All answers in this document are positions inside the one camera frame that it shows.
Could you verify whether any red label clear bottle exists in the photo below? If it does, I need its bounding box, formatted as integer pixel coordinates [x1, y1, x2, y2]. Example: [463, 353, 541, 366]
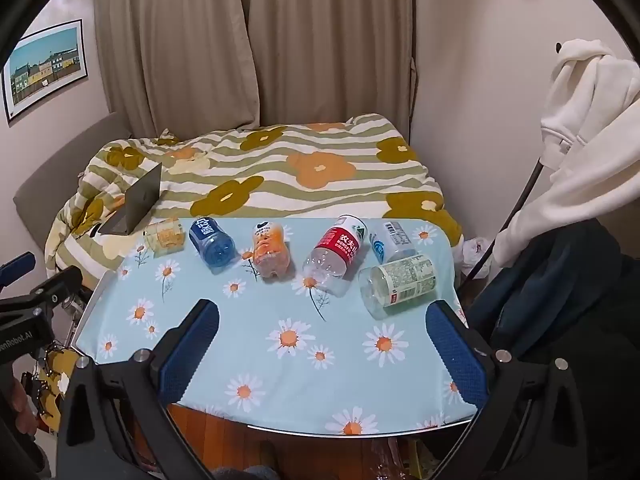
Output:
[302, 215, 368, 297]

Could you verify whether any beige curtain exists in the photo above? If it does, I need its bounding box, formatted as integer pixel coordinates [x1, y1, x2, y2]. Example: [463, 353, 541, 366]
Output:
[94, 0, 261, 140]
[235, 0, 416, 132]

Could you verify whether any floral striped blanket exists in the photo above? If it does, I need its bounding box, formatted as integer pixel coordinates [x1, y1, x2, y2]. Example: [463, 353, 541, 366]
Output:
[44, 114, 463, 291]

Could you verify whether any grey bed headboard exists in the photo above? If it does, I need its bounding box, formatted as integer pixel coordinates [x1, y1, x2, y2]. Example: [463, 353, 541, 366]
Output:
[12, 110, 133, 256]

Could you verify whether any grey laptop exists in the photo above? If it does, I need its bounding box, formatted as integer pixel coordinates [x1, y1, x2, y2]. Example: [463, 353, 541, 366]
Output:
[97, 162, 163, 236]

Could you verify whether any daisy print blue tablecloth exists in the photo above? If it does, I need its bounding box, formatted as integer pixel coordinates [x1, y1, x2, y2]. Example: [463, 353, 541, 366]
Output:
[75, 217, 478, 436]

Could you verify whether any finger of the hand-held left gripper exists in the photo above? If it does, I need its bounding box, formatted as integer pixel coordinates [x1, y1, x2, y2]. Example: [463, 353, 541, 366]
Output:
[27, 266, 84, 317]
[0, 252, 37, 288]

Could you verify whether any white plastic bag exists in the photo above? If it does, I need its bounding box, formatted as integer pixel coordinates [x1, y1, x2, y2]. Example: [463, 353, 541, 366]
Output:
[459, 236, 496, 273]

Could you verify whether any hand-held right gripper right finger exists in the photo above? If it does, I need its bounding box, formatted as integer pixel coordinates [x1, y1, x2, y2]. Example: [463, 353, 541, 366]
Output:
[425, 300, 587, 480]

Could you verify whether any blue label plastic bottle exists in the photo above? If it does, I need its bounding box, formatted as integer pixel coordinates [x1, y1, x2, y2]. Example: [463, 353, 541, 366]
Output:
[189, 217, 237, 268]

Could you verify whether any yellow label clear bottle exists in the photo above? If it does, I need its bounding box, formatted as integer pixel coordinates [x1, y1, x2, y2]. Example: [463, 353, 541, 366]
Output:
[144, 217, 185, 257]

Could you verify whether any large green white bottle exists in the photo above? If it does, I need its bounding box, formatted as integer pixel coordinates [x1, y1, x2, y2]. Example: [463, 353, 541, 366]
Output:
[357, 254, 438, 318]

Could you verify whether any yellow toy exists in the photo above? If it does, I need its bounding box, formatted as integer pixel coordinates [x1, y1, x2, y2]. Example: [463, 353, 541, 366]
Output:
[30, 349, 82, 431]

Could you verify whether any white hoodie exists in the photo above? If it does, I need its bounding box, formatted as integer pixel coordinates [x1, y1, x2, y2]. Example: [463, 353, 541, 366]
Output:
[492, 39, 640, 267]

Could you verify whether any dark blue jacket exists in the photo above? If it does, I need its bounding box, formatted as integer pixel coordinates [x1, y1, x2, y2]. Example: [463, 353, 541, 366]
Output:
[470, 217, 640, 361]

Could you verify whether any wall poster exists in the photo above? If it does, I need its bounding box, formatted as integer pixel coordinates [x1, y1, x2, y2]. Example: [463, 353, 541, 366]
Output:
[2, 19, 90, 126]

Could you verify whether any black coat rack pole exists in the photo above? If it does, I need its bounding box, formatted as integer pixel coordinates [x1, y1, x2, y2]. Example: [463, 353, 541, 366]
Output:
[460, 160, 546, 281]

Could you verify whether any person's left hand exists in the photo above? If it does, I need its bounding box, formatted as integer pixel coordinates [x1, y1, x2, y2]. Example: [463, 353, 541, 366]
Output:
[0, 376, 41, 442]

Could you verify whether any small white blue bottle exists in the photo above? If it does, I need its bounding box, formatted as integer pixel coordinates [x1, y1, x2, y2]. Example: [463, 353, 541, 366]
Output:
[369, 220, 417, 265]

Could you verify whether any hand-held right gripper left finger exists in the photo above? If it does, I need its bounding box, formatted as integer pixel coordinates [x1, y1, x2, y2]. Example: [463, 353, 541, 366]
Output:
[56, 299, 221, 480]

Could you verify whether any orange plastic bottle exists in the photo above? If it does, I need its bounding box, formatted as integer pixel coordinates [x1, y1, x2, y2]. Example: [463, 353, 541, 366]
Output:
[250, 222, 292, 280]

